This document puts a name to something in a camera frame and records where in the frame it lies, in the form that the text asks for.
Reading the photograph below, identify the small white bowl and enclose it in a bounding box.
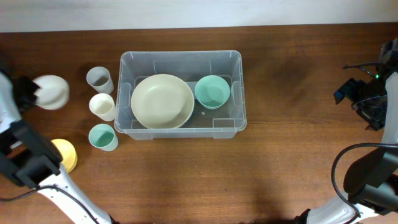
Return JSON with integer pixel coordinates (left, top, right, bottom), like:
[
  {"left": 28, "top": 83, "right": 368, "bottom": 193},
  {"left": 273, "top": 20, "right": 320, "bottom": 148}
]
[{"left": 33, "top": 75, "right": 70, "bottom": 110}]

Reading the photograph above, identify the small mint green bowl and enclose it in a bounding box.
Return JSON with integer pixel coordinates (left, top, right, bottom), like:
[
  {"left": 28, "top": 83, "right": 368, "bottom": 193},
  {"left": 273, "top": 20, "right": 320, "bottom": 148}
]
[{"left": 194, "top": 75, "right": 231, "bottom": 110}]

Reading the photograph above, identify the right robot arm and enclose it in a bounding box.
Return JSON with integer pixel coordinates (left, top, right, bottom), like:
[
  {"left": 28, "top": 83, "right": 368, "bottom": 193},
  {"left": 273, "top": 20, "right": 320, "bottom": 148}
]
[{"left": 294, "top": 39, "right": 397, "bottom": 224}]

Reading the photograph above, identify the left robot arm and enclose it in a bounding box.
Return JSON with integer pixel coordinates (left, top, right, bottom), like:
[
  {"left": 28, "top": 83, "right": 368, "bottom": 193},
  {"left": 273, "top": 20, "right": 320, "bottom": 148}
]
[{"left": 1, "top": 71, "right": 115, "bottom": 223}]

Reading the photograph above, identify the translucent grey cup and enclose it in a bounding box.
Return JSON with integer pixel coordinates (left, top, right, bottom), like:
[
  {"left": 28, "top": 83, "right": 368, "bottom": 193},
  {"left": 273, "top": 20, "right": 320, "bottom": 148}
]
[{"left": 86, "top": 67, "right": 114, "bottom": 94}]

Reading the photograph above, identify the cream white cup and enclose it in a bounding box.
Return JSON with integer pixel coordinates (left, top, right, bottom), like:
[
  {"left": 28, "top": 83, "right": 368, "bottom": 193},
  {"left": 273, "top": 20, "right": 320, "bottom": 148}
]
[{"left": 89, "top": 93, "right": 117, "bottom": 121}]

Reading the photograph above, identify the small yellow bowl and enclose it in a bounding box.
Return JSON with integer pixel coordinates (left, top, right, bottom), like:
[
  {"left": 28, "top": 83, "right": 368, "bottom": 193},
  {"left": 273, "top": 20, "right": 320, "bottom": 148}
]
[{"left": 51, "top": 139, "right": 78, "bottom": 173}]

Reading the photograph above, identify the mint green cup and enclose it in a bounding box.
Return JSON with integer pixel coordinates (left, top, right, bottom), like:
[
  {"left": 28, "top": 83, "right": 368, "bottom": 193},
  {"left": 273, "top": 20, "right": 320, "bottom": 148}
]
[{"left": 88, "top": 124, "right": 119, "bottom": 152}]

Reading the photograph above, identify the clear plastic storage bin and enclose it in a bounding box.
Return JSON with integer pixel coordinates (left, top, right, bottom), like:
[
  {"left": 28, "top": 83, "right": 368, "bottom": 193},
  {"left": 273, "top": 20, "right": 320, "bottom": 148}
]
[{"left": 114, "top": 50, "right": 247, "bottom": 140}]

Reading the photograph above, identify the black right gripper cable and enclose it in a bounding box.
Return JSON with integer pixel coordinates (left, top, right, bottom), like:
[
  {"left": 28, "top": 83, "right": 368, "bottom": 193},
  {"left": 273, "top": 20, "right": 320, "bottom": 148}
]
[{"left": 330, "top": 142, "right": 398, "bottom": 218}]

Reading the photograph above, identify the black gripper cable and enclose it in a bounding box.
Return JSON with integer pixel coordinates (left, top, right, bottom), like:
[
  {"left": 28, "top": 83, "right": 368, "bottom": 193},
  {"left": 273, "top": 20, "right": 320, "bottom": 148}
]
[
  {"left": 330, "top": 142, "right": 398, "bottom": 218},
  {"left": 0, "top": 184, "right": 102, "bottom": 224}
]

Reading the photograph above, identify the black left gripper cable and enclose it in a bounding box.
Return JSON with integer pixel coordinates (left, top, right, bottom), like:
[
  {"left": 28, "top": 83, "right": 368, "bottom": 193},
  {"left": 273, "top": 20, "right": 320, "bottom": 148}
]
[{"left": 0, "top": 184, "right": 102, "bottom": 224}]

